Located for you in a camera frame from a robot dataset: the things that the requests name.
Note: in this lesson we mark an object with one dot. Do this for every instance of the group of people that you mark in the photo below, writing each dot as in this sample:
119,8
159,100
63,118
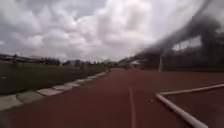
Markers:
108,66

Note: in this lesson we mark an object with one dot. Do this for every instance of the red running track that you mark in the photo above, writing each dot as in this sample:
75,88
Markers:
100,103

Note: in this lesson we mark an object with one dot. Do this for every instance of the white tent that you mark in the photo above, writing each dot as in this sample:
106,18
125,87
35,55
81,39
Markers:
135,62

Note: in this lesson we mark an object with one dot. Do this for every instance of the grey concrete slab kerb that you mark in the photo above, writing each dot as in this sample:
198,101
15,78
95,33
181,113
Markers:
50,91

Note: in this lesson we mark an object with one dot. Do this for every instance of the dark fence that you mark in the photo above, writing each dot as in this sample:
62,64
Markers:
193,60

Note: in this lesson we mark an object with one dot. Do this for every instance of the long low building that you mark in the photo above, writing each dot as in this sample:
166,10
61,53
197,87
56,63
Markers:
20,59

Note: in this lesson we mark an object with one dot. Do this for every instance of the grass field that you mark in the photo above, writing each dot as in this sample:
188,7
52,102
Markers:
33,76

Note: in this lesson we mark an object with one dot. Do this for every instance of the row of dark trees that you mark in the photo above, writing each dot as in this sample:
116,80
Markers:
200,36

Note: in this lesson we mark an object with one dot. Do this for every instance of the white pole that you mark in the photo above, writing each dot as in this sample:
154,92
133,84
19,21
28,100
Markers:
161,61

